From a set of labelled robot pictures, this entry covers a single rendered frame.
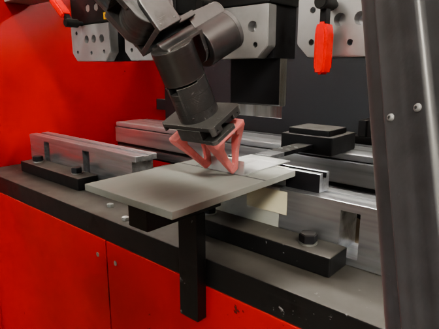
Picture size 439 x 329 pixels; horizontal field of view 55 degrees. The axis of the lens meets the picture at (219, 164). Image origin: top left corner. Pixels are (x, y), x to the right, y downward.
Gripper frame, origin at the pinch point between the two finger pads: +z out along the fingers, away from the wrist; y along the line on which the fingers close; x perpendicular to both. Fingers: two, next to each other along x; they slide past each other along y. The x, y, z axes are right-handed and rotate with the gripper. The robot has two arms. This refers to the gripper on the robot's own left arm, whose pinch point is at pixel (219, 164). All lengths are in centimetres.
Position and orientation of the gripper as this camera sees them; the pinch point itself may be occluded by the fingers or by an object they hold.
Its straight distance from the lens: 64.6
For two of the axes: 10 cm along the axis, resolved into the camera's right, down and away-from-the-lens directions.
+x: -5.9, 6.0, -5.4
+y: -7.4, -1.4, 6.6
